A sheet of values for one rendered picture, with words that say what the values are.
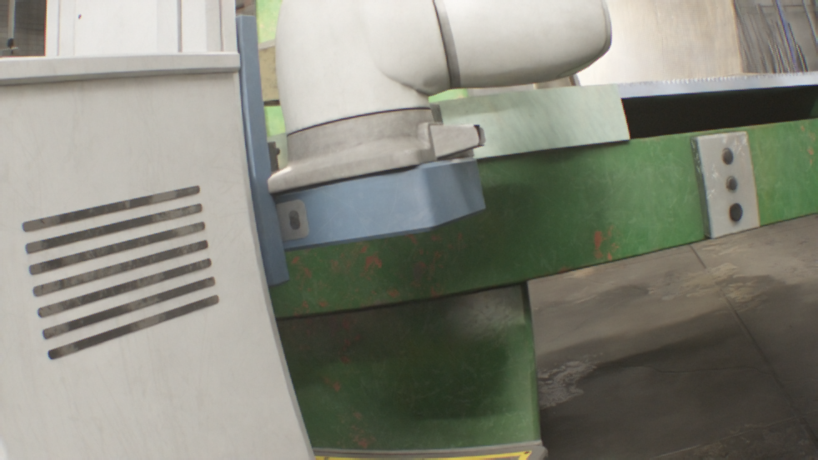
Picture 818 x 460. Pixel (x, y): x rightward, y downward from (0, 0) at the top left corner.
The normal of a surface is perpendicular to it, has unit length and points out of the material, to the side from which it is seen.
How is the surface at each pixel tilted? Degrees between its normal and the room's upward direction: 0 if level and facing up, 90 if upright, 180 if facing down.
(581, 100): 90
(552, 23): 106
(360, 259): 90
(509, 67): 143
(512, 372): 90
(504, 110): 90
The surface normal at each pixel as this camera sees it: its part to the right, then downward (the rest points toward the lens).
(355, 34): 0.18, 0.05
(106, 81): 0.90, -0.13
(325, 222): -0.41, 0.14
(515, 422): -0.14, 0.09
